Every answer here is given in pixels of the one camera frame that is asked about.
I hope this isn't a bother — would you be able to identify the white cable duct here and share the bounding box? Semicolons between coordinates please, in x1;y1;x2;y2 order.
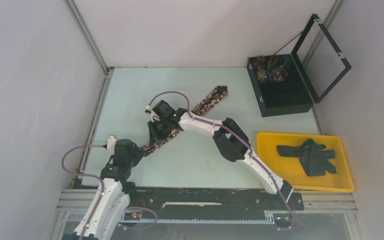
119;211;276;225

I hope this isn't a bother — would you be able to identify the floral rose pattern tie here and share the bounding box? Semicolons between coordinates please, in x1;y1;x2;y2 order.
141;85;229;157

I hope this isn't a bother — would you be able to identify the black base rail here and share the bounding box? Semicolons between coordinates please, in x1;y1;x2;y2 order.
121;187;305;223

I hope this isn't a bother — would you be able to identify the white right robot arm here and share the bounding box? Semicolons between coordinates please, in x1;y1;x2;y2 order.
145;100;294;209

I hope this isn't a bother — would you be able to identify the rolled patterned tie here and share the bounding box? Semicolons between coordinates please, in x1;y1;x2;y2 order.
256;69;268;83

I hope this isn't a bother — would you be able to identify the black storage box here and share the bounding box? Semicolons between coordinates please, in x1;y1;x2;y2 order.
246;54;314;118

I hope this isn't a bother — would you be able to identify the rolled dark tie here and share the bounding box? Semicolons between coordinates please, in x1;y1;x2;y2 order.
266;55;280;70

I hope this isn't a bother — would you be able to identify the rolled colourful tie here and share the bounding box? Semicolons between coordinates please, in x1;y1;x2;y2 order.
267;65;288;83

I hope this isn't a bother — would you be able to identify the dark green tie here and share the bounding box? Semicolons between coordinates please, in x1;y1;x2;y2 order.
276;138;337;177

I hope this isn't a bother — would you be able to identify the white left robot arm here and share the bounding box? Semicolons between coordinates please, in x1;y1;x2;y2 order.
61;135;145;240

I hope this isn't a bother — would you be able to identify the yellow plastic tray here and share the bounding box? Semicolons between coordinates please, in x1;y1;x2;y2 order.
256;132;355;193

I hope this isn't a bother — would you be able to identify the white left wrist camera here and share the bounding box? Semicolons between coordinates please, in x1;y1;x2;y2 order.
106;134;118;153

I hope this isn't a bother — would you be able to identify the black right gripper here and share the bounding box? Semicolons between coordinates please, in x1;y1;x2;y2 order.
148;118;171;148

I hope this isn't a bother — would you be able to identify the black framed box lid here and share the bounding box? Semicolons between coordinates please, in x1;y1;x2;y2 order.
291;13;352;104

